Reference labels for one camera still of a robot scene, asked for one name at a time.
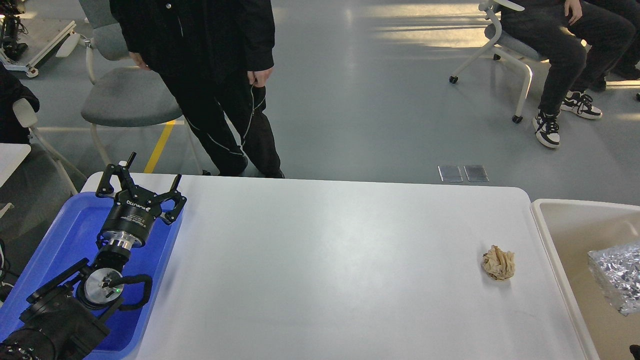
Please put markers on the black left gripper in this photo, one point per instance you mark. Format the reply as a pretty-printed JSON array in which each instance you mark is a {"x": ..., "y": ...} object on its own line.
[{"x": 135, "y": 209}]

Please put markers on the silver foil bag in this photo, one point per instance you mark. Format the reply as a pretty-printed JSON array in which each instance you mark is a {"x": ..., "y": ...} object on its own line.
[{"x": 616, "y": 270}]

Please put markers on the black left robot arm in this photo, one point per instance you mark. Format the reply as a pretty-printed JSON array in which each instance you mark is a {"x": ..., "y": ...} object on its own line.
[{"x": 94, "y": 278}]

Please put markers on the white robot base cart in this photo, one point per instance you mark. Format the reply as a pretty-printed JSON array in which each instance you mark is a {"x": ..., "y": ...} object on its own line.
[{"x": 26, "y": 42}]

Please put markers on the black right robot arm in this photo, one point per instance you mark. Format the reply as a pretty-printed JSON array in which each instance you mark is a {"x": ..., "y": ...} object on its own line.
[{"x": 635, "y": 351}]

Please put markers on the blue plastic tray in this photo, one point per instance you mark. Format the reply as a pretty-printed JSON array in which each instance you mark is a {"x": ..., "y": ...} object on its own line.
[{"x": 72, "y": 237}]

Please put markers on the white side table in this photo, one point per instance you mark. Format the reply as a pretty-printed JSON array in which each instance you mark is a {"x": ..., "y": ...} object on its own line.
[{"x": 11, "y": 156}]

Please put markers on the white chair far left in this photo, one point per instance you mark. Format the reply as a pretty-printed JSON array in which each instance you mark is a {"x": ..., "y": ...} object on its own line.
[{"x": 18, "y": 123}]

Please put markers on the person in black clothes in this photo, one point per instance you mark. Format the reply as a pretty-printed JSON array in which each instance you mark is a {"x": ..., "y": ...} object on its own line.
[{"x": 215, "y": 57}]

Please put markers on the left metal floor plate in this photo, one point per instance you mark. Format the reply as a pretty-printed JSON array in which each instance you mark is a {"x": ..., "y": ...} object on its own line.
[{"x": 450, "y": 174}]

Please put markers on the metal floor plate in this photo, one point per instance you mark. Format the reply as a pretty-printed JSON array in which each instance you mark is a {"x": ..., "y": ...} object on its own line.
[
  {"x": 476, "y": 173},
  {"x": 450, "y": 174}
]

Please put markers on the right metal floor plate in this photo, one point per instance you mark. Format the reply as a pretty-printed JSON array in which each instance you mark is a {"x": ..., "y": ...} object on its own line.
[{"x": 476, "y": 173}]

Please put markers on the crumpled brown paper ball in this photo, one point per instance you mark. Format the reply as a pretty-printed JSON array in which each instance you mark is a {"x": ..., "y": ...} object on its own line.
[{"x": 499, "y": 264}]

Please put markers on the grey chair right background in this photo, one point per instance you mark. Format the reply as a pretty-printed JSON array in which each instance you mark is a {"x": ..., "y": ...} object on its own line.
[{"x": 503, "y": 46}]

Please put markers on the white plastic bin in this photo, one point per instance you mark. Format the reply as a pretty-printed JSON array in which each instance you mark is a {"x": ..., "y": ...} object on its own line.
[{"x": 570, "y": 229}]

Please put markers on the seated person black trousers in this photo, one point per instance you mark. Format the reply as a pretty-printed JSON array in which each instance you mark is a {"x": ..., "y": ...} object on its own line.
[{"x": 581, "y": 41}]

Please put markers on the grey chair white frame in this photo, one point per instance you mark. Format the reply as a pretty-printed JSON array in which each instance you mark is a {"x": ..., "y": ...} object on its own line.
[{"x": 125, "y": 97}]

